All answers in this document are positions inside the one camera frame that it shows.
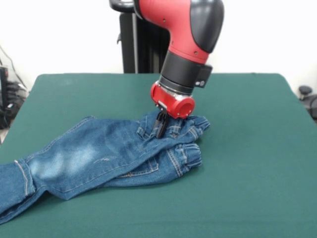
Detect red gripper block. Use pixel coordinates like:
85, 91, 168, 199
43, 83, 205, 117
150, 81, 195, 139

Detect blue denim jeans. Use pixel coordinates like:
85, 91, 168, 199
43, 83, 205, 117
0, 110, 211, 224

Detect dark green table cloth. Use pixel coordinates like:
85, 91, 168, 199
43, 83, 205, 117
0, 72, 317, 238

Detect grey chair base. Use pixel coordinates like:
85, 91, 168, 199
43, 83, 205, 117
6, 81, 28, 100
298, 85, 317, 119

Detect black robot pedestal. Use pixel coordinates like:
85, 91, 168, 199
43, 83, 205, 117
108, 0, 171, 74

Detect black upright frame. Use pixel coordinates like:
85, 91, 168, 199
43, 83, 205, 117
0, 65, 8, 128

